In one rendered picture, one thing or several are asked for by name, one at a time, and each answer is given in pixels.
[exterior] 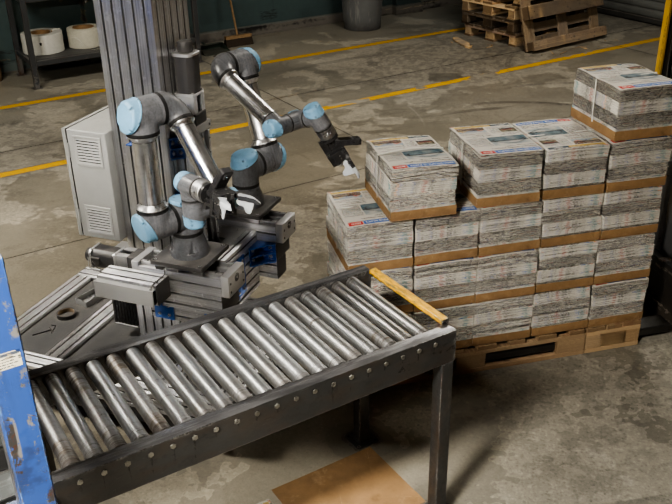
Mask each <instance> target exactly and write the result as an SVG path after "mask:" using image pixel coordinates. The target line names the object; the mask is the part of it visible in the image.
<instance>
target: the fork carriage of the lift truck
mask: <svg viewBox="0 0 672 504"><path fill-rule="evenodd" d="M651 259H652V260H651V266H650V268H651V269H650V274H649V276H648V278H649V282H648V283H649V284H648V288H646V292H645V293H646V294H645V298H644V299H645V300H644V305H645V306H646V307H647V308H648V309H649V310H650V311H652V312H653V313H654V314H655V315H661V316H662V317H663V318H664V319H666V320H667V321H668V322H669V323H670V324H671V327H670V328H671V329H672V260H671V259H670V258H668V257H667V256H666V255H664V254H663V253H662V252H660V251H659V250H658V249H656V248H655V247H654V250H653V255H652V256H651Z"/></svg>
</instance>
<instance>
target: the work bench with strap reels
mask: <svg viewBox="0 0 672 504"><path fill-rule="evenodd" d="M16 1H17V2H19V7H20V12H21V18H22V23H23V29H24V31H23V32H21V33H20V37H21V42H22V48H20V46H19V40H18V35H17V30H16V24H15V19H14V14H13V8H12V3H11V0H5V4H6V9H7V15H8V20H9V25H10V31H11V36H12V41H13V46H14V52H15V57H16V62H17V68H18V73H17V75H18V76H23V75H27V74H26V73H25V72H24V67H23V62H22V59H23V60H24V61H25V62H26V63H28V64H29V65H30V67H31V73H32V78H33V84H34V87H32V89H34V90H37V89H43V87H42V86H40V82H39V76H38V70H37V67H38V66H45V65H51V64H58V63H64V62H71V61H77V60H84V59H91V58H97V57H101V53H100V46H99V39H98V32H97V25H96V24H92V23H84V24H75V25H71V26H68V27H67V28H66V31H67V37H68V41H67V42H64V41H63V34H62V30H61V29H60V28H36V29H30V26H29V20H28V14H27V9H26V3H30V2H38V1H47V0H16ZM190 2H191V13H192V24H193V34H191V33H190V38H191V40H192V43H194V46H195V49H197V50H199V52H200V53H199V54H198V56H199V63H201V62H205V61H203V60H202V56H201V45H200V34H199V22H198V11H197V0H190ZM28 56H29V57H28Z"/></svg>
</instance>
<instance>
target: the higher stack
mask: <svg viewBox="0 0 672 504"><path fill-rule="evenodd" d="M577 69H578V70H577V72H576V73H577V75H576V76H577V77H576V80H574V81H575V83H574V88H573V89H574V92H573V93H574V94H573V95H574V96H573V105H572V107H573V108H575V109H576V110H578V111H580V112H581V113H583V114H585V115H587V116H589V117H590V118H591V121H592V122H593V119H594V120H596V121H597V122H599V123H601V124H602V125H604V126H606V127H608V128H609V129H611V130H613V131H615V132H618V131H627V130H637V129H646V128H655V127H663V126H672V79H670V78H667V77H665V76H662V75H658V74H657V72H652V71H651V70H649V69H647V68H645V67H643V66H640V65H638V64H634V63H623V64H611V65H601V66H591V67H583V68H577ZM655 73H656V74H655ZM570 119H571V120H573V121H575V122H577V123H578V124H580V125H581V126H583V127H584V128H585V129H586V130H588V129H589V130H590V132H591V133H593V134H595V135H597V136H598V137H600V138H601V139H603V140H604V141H606V142H607V143H608V144H609V145H610V147H609V152H608V154H609V155H608V156H607V157H608V158H607V159H608V160H607V164H606V172H605V177H604V179H605V181H606V182H607V183H613V182H621V181H629V180H638V179H646V178H654V177H662V176H665V174H666V173H667V170H668V169H667V167H669V166H668V162H669V161H670V159H669V158H670V154H671V153H670V152H671V150H672V149H670V148H671V143H672V142H671V140H672V139H671V137H670V136H669V135H666V136H658V137H649V138H640V139H632V140H623V141H615V142H614V141H612V140H610V139H609V138H607V137H605V136H604V135H602V134H600V133H599V132H597V131H595V130H594V129H592V128H590V127H589V126H587V125H585V124H584V123H582V122H580V121H579V120H577V119H575V118H570ZM662 189H663V187H662V186H661V185H660V186H652V187H644V188H636V189H628V190H621V191H613V192H606V191H604V193H603V195H604V196H603V200H604V201H603V202H602V204H603V205H602V206H601V211H600V213H601V214H600V215H601V216H602V218H601V219H602V220H601V221H602V223H601V227H600V228H599V229H600V230H601V231H607V230H614V229H621V228H628V227H636V226H643V225H651V224H658V221H659V219H658V218H659V216H660V210H659V209H660V204H661V199H662V197H661V194H662ZM654 237H655V234H654V233H646V234H639V235H632V236H624V237H617V238H610V239H603V240H600V239H599V240H597V241H598V242H599V243H598V246H597V247H598V249H597V252H596V256H595V257H596V259H595V267H594V274H593V276H594V278H595V276H602V275H609V274H616V273H623V272H630V271H637V270H643V269H649V267H650V266H651V260H652V259H651V256H652V255H653V250H654V245H655V244H654V239H655V238H654ZM648 282H649V278H648V277H641V278H635V279H628V280H622V281H615V282H609V283H602V284H596V285H589V286H590V295H589V296H590V297H591V298H590V305H589V311H588V315H587V316H588V320H592V319H598V318H604V317H610V316H616V315H623V314H629V313H636V312H642V310H643V304H644V300H645V299H644V298H645V294H646V293H645V292H646V288H648V284H649V283H648ZM640 326H641V319H637V320H631V321H625V322H619V323H613V324H607V325H601V326H595V327H589V328H588V327H586V328H584V329H585V333H586V337H585V342H584V349H583V350H584V352H583V353H590V352H596V351H601V350H607V349H613V348H619V347H625V346H631V345H637V344H638V336H639V330H640Z"/></svg>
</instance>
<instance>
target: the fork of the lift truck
mask: <svg viewBox="0 0 672 504"><path fill-rule="evenodd" d="M670 327H671V324H670V323H669V322H668V321H667V320H666V319H664V318H663V317H662V316H661V315H655V316H648V317H642V319H641V326H640V330H639V336H643V335H648V334H654V333H660V332H666V331H672V329H671V328H670ZM553 350H555V342H552V343H546V344H540V345H534V346H527V347H521V348H515V349H509V350H503V351H497V352H491V353H486V358H485V361H486V360H495V359H501V358H508V357H515V356H522V355H529V354H535V353H541V352H547V351H553Z"/></svg>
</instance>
